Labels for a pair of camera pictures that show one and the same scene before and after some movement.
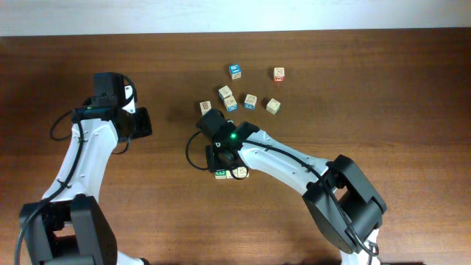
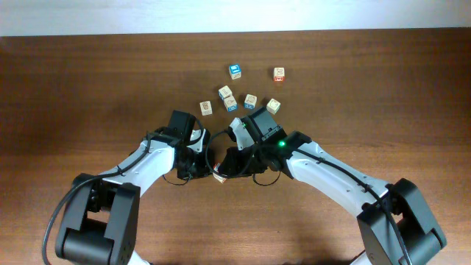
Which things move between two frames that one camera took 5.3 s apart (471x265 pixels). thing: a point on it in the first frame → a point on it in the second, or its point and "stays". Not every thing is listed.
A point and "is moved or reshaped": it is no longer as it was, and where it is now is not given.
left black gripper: x=143 y=126 → x=203 y=168
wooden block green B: x=205 y=107 stays
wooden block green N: x=273 y=106 stays
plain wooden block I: x=224 y=92 stays
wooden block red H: x=242 y=171 is moved or reshaped
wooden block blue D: x=230 y=103 stays
